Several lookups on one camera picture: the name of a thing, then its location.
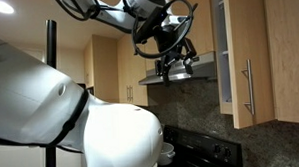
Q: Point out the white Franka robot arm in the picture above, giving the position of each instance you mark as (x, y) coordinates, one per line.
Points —
(118, 141)

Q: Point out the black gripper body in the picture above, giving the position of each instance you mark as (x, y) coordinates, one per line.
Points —
(168, 41)

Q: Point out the round ceiling light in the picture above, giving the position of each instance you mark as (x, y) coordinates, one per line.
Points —
(1, 7)

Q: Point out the white cooking pot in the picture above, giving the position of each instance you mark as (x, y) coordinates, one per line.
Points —
(166, 153)

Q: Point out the open cabinet carcass with shelves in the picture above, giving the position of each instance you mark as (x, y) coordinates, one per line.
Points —
(220, 41)

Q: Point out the wide light wood cabinet door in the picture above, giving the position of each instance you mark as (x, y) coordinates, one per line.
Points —
(288, 55)

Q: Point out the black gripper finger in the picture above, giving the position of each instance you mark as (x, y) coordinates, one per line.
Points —
(163, 71)
(189, 57)

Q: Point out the black camera stand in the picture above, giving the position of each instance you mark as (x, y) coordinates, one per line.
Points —
(51, 40)

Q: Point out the tall wood pantry cabinet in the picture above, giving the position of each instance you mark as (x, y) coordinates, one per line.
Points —
(104, 68)

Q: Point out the black electric stove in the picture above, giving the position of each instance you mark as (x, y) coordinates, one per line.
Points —
(202, 151)

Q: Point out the stainless steel range hood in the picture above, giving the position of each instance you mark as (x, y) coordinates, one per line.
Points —
(202, 70)

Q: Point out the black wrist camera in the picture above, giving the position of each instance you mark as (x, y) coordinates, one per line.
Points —
(147, 25)

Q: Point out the wood cabinet above hood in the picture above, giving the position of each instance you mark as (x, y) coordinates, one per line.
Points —
(204, 25)

